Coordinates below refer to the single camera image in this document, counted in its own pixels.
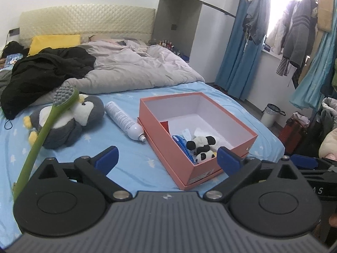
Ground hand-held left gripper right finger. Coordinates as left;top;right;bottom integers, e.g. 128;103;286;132
203;147;301;200

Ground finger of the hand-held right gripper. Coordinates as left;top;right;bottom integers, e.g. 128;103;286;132
290;154;337;182

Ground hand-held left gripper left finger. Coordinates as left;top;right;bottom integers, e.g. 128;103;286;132
39;146;131;201

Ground panda plush toy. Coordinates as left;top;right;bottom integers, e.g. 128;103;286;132
186;136;217;164

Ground blue cartoon snack packet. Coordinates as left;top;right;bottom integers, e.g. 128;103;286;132
172;134;197;162

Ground pink cardboard box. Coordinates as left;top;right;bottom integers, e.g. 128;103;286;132
137;92;259;191

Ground red suitcase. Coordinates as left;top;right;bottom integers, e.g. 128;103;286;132
278;111;311;155

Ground beige padded jacket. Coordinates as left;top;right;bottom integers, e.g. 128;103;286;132
318;128;337;161

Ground white spray can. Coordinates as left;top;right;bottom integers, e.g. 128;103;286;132
105;101;146;142

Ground dark grey coat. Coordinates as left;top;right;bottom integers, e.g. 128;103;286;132
320;97;337;137

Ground grey penguin plush toy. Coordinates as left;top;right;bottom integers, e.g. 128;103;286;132
23;93;105;149

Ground white trash bin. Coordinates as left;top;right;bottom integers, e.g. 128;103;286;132
261;104;286;128

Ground teal hanging cloth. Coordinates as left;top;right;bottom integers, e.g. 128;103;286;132
290;26;337;110

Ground blue curtain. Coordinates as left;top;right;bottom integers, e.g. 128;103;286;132
214;0;271;101

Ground grey duvet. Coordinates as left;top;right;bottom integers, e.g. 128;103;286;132
62;40;205;95

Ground striped garment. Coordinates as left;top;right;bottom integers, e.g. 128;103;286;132
276;55;293;77

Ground black jacket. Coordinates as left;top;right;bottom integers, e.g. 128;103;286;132
0;47;96;120

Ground white built-in cabinet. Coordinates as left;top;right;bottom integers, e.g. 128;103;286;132
154;0;237;83

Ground pink pillow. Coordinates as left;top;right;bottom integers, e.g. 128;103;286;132
88;35;124;44

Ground dark grey blanket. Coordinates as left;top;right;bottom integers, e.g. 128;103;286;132
0;70;13;90

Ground yellow pillow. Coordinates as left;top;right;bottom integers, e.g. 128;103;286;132
28;35;82;56

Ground row of small bottles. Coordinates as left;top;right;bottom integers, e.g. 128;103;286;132
155;39;179;52

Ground hanging white jacket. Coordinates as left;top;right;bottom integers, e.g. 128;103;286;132
266;0;293;53

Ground hanging grey jacket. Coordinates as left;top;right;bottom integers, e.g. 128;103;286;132
282;0;319;69

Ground blue printed packet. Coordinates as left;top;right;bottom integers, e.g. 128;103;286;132
5;54;24;66

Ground beige quilted headboard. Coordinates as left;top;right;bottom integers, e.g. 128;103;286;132
19;3;156;47

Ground black cloth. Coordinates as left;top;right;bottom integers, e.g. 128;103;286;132
1;41;29;58

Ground hanging blue-grey clothes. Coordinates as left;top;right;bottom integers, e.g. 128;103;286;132
242;0;271;45

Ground brown cardboard sheet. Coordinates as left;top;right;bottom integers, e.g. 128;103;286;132
317;0;335;31

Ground green long-handled back brush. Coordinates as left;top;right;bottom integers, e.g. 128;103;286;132
13;86;79;201

